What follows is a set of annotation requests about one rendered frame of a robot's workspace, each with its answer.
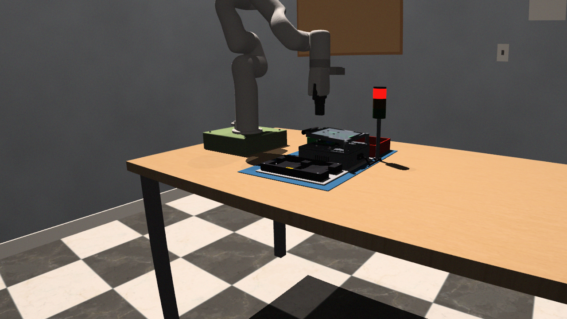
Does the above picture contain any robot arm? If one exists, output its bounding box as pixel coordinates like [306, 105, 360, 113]
[215, 0, 345, 135]

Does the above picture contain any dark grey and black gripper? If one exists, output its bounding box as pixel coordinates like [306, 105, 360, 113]
[308, 67, 330, 116]

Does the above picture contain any red bin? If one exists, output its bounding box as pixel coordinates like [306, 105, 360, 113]
[356, 136, 391, 158]

